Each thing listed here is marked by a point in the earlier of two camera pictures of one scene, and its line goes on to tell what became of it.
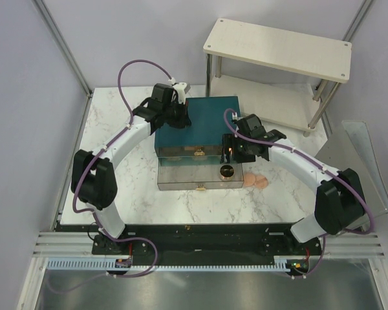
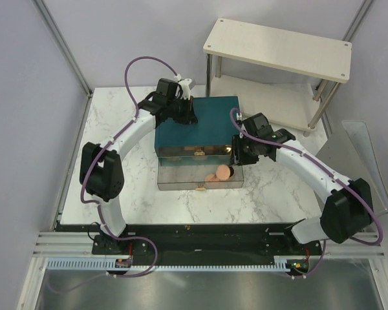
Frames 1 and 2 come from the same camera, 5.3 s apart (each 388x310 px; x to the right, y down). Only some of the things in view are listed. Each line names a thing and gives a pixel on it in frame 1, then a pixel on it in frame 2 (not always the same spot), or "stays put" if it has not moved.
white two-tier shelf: (284, 76) stays put
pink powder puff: (261, 182) to (211, 177)
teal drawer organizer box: (189, 158) stays put
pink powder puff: (249, 179) to (222, 172)
